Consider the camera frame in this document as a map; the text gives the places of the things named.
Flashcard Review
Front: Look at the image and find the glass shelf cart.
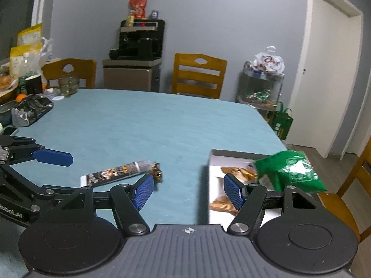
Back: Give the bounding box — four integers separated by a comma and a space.
236, 61, 285, 111

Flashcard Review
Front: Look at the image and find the dark grey bowl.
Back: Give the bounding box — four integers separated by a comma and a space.
0, 100, 24, 125

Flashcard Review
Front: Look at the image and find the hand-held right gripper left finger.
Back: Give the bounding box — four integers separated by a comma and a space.
39, 173, 154, 236

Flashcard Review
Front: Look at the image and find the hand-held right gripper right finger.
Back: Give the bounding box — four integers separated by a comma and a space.
223, 173, 323, 234

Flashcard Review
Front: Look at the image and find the white plastic bag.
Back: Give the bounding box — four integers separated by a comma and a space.
252, 46, 285, 76

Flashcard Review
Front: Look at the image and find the red snack bag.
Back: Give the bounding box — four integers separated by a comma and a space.
129, 0, 148, 19

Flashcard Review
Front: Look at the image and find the green snack bag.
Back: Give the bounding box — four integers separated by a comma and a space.
254, 150, 328, 194

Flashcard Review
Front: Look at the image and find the grey cardboard box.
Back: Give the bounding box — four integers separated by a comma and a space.
207, 149, 329, 226

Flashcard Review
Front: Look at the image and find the gold candy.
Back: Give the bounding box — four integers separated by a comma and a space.
149, 162, 164, 184

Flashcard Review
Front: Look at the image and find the black silver foil bag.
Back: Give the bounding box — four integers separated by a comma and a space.
12, 94, 54, 127

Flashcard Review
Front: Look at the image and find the white door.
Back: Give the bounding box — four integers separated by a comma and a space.
290, 0, 364, 158

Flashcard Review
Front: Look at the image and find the long dark chocolate bar packet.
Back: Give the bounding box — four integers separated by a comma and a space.
80, 159, 153, 188

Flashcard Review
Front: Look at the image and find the glass jar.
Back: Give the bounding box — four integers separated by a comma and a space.
58, 75, 80, 97

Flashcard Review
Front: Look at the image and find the wooden chair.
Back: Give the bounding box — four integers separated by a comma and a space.
319, 137, 371, 244
172, 53, 228, 99
41, 58, 97, 90

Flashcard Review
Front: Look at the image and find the beige cabinet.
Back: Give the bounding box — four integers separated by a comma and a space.
101, 58, 161, 93

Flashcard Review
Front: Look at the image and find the green tote bag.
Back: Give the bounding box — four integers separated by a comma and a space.
267, 102, 294, 139

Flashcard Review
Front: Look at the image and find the black tea bar machine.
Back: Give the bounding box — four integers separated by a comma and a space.
109, 19, 166, 60

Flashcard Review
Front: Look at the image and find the pile of wrapped candies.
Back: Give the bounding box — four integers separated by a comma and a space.
246, 90, 276, 106

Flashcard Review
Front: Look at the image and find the small brown pastry packet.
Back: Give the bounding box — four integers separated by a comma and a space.
220, 166, 259, 182

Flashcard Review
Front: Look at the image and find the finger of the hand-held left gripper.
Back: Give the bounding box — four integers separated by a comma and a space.
0, 166, 137, 210
0, 135, 74, 167

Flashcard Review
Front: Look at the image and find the brown pastry packet white label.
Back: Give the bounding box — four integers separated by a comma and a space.
209, 195, 239, 216

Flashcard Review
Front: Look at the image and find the clear plastic bag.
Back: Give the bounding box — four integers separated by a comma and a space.
29, 37, 54, 73

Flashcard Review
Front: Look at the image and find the yellow paper bag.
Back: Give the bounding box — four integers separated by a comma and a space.
17, 23, 43, 47
10, 43, 44, 76

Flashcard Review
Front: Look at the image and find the black mug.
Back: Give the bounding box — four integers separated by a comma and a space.
19, 75, 42, 95

